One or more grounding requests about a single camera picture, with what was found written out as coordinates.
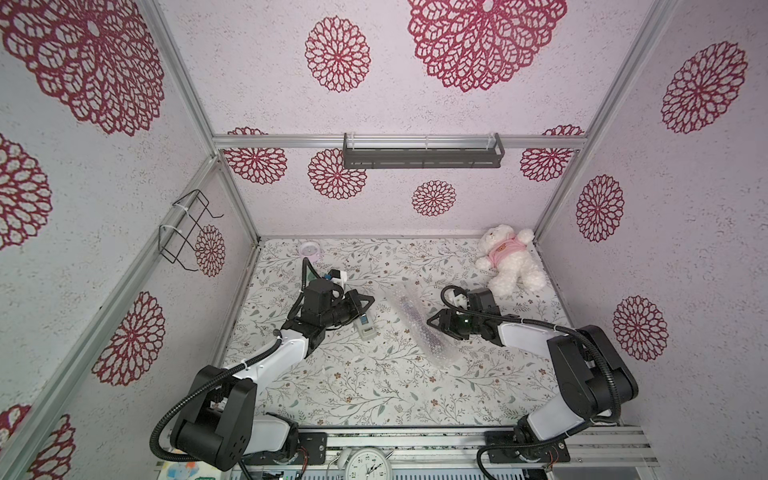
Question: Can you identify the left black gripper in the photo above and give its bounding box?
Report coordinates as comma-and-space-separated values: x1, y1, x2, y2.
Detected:
321, 290, 375, 329

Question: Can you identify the purple glass bottle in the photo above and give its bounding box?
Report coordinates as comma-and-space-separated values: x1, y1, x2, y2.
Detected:
397, 294, 449, 364

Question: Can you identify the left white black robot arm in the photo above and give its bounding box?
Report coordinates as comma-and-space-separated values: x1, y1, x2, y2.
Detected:
149, 278, 375, 471

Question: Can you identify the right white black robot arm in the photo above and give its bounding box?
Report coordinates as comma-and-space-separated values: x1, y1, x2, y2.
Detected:
426, 285, 639, 448

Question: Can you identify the pink tape roll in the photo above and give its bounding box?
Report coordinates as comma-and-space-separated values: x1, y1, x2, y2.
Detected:
298, 241, 323, 262

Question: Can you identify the white teddy bear pink shirt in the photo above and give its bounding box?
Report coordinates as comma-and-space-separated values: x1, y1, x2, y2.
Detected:
475, 224, 547, 298

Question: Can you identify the white analog clock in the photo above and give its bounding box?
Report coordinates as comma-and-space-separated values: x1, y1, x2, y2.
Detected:
343, 448, 394, 480

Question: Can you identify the colourful tissue box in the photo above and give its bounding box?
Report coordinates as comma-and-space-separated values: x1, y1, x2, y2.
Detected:
157, 462, 222, 480

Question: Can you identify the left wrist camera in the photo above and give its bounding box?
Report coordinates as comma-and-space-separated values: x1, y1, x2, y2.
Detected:
324, 269, 348, 288

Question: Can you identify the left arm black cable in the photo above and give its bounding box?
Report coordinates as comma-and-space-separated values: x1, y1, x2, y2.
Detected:
149, 256, 346, 480

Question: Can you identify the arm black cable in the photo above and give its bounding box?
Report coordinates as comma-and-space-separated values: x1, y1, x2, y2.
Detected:
439, 284, 623, 480
149, 256, 346, 480

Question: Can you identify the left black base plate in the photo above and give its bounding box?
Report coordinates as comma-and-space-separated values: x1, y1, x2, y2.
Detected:
261, 431, 328, 466

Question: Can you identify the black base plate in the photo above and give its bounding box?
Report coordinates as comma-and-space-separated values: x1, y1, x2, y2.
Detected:
261, 431, 328, 466
484, 431, 571, 464

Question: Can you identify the black wall shelf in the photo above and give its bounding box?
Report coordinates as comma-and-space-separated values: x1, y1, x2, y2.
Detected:
342, 134, 506, 170

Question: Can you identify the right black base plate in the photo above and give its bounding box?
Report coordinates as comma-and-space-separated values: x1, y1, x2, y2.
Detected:
484, 431, 571, 464

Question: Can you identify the black wire wall rack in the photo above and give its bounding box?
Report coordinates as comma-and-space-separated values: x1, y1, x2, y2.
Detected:
156, 189, 223, 272

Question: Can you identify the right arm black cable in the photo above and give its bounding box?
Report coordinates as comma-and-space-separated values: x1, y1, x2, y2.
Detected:
439, 284, 623, 480

